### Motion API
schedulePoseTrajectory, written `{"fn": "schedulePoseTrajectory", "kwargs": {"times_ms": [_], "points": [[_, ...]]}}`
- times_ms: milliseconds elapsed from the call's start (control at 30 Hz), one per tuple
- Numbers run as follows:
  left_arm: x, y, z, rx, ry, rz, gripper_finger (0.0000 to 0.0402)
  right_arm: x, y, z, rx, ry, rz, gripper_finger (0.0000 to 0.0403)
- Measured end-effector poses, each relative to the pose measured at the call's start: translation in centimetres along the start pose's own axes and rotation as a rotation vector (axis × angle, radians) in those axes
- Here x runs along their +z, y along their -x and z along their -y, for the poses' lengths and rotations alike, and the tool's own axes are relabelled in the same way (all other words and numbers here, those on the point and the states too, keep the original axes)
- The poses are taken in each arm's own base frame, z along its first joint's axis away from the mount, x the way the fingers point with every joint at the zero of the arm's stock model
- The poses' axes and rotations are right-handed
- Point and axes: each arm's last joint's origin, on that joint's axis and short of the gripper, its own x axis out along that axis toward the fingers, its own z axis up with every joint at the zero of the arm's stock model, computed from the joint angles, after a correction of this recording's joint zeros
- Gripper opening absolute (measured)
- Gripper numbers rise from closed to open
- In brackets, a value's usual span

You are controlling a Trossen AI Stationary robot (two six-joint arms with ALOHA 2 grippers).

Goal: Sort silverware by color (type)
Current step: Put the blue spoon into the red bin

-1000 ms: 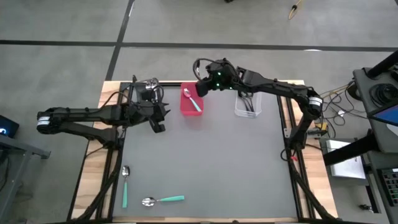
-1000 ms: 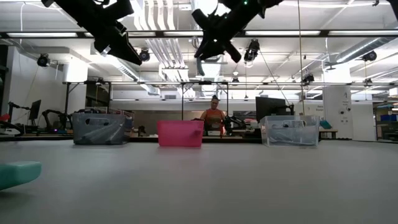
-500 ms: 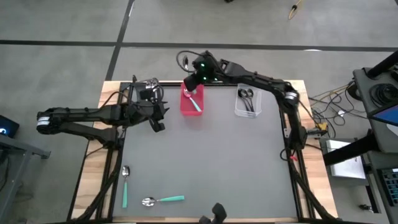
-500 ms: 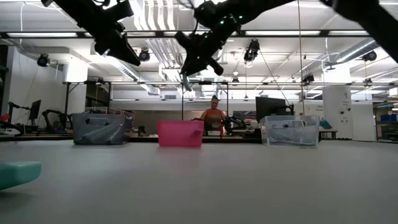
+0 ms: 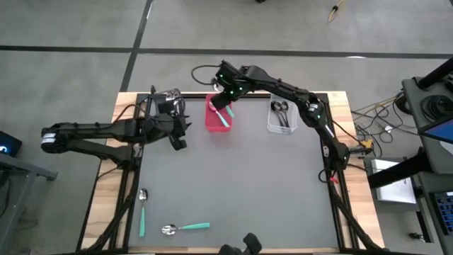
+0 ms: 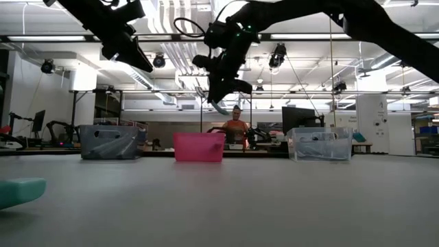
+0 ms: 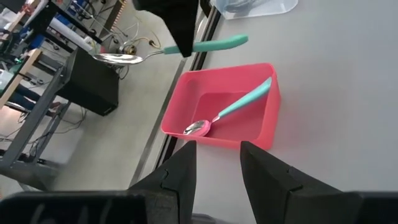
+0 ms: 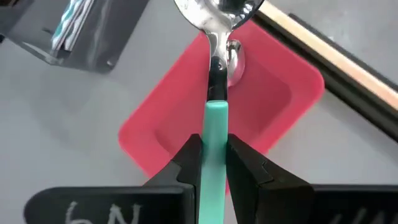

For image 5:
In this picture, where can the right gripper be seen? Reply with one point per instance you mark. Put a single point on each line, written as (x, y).
(230, 93)

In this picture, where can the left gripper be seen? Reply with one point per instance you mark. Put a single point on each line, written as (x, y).
(173, 127)

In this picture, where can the large silver spoon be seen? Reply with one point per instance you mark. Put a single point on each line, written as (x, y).
(178, 95)

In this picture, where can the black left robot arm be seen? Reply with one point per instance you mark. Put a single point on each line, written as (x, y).
(95, 131)

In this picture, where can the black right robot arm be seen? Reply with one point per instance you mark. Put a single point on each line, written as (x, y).
(290, 92)

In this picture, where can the grey plastic bin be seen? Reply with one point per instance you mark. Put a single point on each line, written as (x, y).
(183, 108)

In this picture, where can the pink-red plastic bin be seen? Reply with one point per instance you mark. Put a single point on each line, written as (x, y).
(212, 125)

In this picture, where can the clear plastic bin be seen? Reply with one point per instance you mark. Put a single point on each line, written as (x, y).
(293, 120)

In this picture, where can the wooden table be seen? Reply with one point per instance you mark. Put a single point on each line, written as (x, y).
(118, 102)

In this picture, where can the grey table mat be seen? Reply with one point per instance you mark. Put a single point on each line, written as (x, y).
(230, 184)

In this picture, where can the grey side table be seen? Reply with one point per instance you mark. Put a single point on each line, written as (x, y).
(28, 168)

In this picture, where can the black device with blue light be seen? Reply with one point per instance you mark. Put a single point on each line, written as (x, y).
(12, 141)

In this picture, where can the grey equipment cart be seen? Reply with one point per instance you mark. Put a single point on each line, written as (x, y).
(410, 92)

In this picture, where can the white box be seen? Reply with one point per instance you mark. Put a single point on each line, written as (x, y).
(393, 191)

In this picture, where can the black pole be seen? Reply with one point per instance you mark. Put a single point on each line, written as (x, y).
(437, 72)

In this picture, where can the blue laptop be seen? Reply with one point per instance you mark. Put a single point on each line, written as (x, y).
(442, 132)

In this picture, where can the small black object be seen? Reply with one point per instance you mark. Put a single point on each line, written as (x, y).
(417, 236)

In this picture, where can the black keypad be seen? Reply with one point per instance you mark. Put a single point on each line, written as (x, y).
(445, 212)

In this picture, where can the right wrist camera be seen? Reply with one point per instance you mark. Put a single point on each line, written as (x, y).
(226, 72)

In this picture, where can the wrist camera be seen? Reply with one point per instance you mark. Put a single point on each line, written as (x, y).
(226, 72)
(154, 127)

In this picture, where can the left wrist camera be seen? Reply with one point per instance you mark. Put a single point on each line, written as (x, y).
(154, 127)

